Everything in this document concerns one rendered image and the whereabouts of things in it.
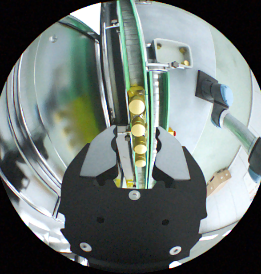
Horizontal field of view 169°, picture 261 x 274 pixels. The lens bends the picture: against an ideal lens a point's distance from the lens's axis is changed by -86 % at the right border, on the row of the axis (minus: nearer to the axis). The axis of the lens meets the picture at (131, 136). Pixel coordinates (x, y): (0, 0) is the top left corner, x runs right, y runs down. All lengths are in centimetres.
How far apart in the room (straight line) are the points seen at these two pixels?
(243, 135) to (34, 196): 57
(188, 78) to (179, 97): 16
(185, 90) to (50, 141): 70
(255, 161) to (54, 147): 52
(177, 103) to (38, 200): 74
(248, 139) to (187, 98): 50
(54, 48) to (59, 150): 19
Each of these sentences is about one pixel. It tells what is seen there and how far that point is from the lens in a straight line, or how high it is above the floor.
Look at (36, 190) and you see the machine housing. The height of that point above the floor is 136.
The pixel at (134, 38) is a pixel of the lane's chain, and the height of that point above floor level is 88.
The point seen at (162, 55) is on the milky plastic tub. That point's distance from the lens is 64.
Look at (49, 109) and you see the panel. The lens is 16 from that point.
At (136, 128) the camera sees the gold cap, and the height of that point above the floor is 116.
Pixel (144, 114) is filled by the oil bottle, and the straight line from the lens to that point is 30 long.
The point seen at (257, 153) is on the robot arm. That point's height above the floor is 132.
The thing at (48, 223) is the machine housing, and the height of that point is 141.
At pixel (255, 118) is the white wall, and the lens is 376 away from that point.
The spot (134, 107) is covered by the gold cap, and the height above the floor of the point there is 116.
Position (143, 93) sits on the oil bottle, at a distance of 28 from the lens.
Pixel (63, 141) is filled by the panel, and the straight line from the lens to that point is 18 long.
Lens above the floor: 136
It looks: 57 degrees down
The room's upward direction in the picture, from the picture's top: 174 degrees counter-clockwise
